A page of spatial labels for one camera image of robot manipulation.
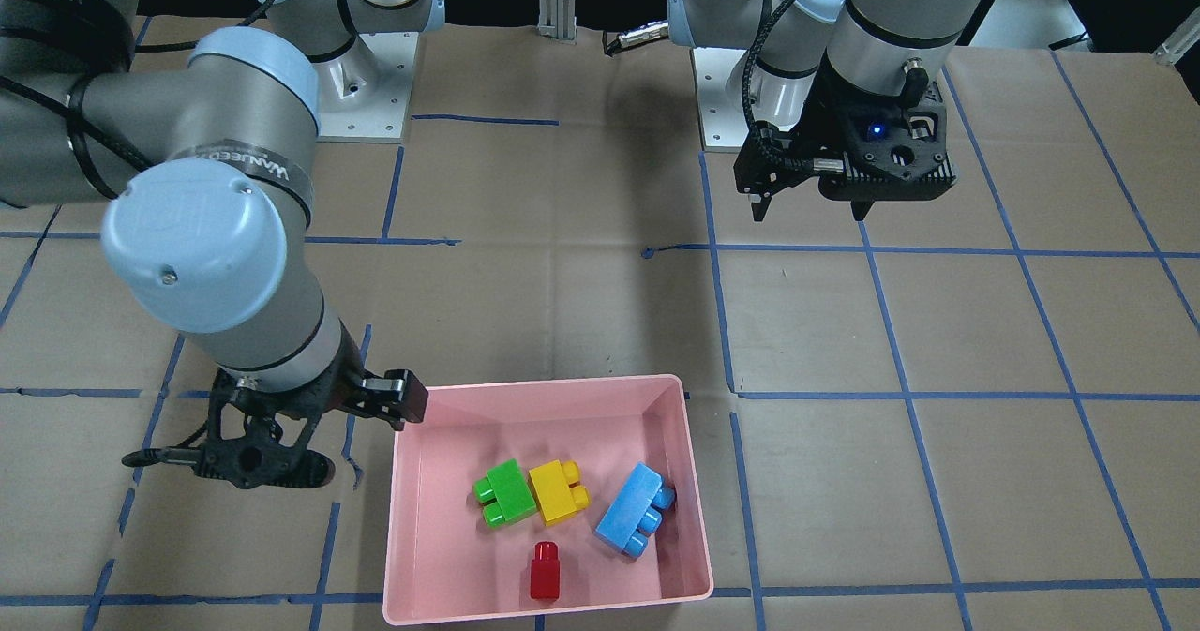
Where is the pink plastic box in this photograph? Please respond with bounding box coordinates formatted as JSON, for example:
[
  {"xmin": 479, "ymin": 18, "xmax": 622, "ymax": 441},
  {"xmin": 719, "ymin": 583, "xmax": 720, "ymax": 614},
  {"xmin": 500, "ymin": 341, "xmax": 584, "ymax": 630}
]
[{"xmin": 382, "ymin": 374, "xmax": 714, "ymax": 626}]

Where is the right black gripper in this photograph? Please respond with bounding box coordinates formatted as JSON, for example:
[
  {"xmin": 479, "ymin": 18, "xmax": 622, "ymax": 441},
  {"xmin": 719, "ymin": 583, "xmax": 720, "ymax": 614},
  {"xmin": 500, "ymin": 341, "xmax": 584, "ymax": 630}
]
[{"xmin": 211, "ymin": 321, "xmax": 430, "ymax": 429}]

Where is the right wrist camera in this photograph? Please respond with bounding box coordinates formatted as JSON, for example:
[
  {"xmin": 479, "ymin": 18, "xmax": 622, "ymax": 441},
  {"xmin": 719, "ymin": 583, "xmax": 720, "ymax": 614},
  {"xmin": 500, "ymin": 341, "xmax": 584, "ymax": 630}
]
[{"xmin": 121, "ymin": 387, "xmax": 336, "ymax": 489}]

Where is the red block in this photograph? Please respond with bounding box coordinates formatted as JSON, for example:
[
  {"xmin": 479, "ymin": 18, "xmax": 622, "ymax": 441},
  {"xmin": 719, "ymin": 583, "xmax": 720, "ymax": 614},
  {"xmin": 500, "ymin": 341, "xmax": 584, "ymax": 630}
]
[{"xmin": 529, "ymin": 541, "xmax": 562, "ymax": 602}]

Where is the black camera cable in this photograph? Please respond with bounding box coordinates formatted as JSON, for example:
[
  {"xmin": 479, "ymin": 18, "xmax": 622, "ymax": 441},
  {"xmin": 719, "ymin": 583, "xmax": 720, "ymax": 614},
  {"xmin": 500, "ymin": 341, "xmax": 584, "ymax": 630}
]
[{"xmin": 740, "ymin": 0, "xmax": 840, "ymax": 178}]

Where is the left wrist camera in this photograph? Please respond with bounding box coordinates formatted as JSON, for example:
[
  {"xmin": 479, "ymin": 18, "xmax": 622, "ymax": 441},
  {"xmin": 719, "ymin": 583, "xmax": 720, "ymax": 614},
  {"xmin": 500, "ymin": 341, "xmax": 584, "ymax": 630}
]
[{"xmin": 818, "ymin": 82, "xmax": 956, "ymax": 205}]

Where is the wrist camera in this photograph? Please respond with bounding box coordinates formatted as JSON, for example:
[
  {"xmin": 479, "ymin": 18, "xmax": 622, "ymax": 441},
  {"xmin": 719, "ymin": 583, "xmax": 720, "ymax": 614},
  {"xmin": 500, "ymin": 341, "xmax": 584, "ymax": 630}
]
[
  {"xmin": 121, "ymin": 387, "xmax": 336, "ymax": 489},
  {"xmin": 818, "ymin": 82, "xmax": 956, "ymax": 205}
]

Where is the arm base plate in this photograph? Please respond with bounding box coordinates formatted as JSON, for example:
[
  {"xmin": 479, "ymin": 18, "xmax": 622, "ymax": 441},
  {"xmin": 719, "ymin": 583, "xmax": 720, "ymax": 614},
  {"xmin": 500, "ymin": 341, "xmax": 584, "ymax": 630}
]
[
  {"xmin": 314, "ymin": 32, "xmax": 421, "ymax": 144},
  {"xmin": 691, "ymin": 46, "xmax": 817, "ymax": 154}
]

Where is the blue block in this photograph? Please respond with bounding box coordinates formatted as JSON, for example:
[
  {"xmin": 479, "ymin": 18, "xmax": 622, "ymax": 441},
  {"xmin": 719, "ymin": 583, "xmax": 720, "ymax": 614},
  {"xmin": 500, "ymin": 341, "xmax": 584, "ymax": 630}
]
[{"xmin": 594, "ymin": 461, "xmax": 676, "ymax": 559}]

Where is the green block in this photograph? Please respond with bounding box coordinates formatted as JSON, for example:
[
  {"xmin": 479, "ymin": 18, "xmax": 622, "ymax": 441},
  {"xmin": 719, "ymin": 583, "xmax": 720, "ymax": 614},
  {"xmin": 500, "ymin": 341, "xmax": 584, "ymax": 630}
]
[{"xmin": 472, "ymin": 458, "xmax": 538, "ymax": 529}]

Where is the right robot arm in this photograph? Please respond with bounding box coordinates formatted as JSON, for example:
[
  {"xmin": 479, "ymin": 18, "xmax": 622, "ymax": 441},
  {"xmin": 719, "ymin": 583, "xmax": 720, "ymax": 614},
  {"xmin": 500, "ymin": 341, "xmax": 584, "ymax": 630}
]
[{"xmin": 2, "ymin": 0, "xmax": 428, "ymax": 428}]

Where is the yellow block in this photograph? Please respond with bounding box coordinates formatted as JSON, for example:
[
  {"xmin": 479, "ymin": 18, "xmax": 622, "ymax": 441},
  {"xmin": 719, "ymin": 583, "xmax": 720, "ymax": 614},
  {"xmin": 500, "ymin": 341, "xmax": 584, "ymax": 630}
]
[{"xmin": 529, "ymin": 459, "xmax": 592, "ymax": 527}]

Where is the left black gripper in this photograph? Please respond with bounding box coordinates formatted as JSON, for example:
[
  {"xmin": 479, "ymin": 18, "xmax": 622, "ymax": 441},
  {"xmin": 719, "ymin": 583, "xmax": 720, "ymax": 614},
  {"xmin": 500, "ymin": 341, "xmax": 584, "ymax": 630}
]
[{"xmin": 734, "ymin": 60, "xmax": 882, "ymax": 222}]

